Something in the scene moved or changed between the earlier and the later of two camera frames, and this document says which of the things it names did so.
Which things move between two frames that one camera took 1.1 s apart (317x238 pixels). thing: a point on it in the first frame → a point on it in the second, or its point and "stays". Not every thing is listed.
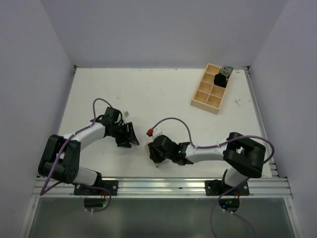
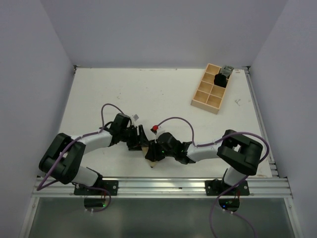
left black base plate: x=112 y=185 stays
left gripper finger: x=132 y=137 → x=144 y=141
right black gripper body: x=158 y=160 stays
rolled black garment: x=220 y=80 stays
